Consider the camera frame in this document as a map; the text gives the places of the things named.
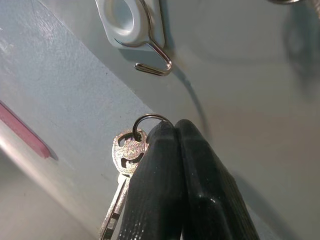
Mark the grey wall board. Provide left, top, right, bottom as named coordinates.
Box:
left=32, top=0, right=320, bottom=240

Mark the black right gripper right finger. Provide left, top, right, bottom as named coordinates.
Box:
left=174, top=118, right=261, bottom=240

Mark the pink strip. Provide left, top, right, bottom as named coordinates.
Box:
left=0, top=99, right=60, bottom=161

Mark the white square wall hook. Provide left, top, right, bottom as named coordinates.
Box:
left=94, top=0, right=173, bottom=77

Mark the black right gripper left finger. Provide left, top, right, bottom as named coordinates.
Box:
left=116, top=119, right=186, bottom=240

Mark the silver key with patterned head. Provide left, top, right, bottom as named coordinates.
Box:
left=98, top=112, right=175, bottom=240

